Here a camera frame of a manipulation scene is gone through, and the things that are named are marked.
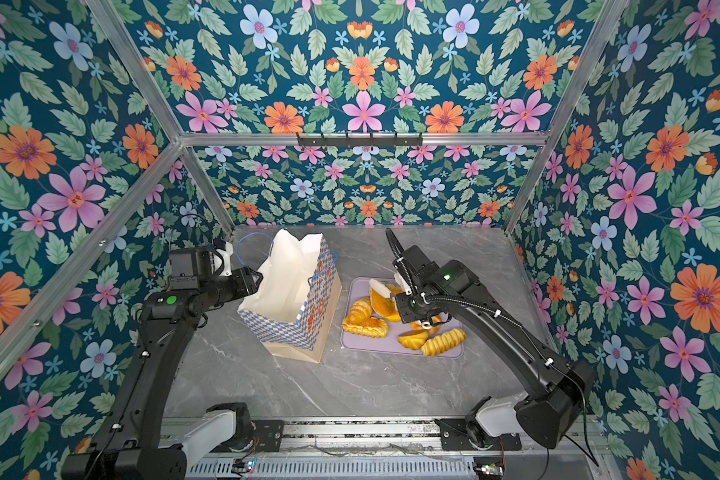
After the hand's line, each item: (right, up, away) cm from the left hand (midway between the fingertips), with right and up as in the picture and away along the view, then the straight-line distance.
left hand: (256, 269), depth 73 cm
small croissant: (+25, -13, +16) cm, 32 cm away
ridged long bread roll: (+50, -21, +11) cm, 55 cm away
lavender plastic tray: (+22, -8, +29) cm, 37 cm away
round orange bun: (+32, -12, +16) cm, 38 cm away
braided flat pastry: (+29, -18, +15) cm, 37 cm away
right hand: (+37, -10, +1) cm, 39 cm away
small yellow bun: (+40, -21, +11) cm, 47 cm away
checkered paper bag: (+2, -8, +23) cm, 24 cm away
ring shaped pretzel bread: (+42, -19, +17) cm, 49 cm away
